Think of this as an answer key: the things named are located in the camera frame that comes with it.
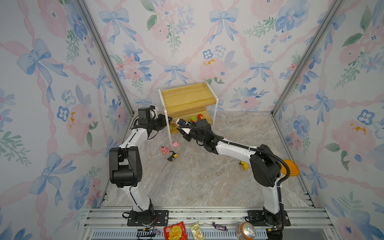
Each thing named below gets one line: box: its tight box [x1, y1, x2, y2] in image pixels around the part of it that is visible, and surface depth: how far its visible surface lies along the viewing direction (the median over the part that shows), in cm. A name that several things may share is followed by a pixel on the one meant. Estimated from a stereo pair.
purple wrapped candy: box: [212, 221, 228, 232], surface depth 73 cm
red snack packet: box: [163, 221, 188, 240], surface depth 71 cm
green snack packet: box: [189, 221, 206, 240], surface depth 70 cm
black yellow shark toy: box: [167, 150, 179, 162], surface depth 94 cm
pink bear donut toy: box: [160, 145, 170, 155], surface depth 97 cm
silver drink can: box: [236, 222, 257, 240], surface depth 63 cm
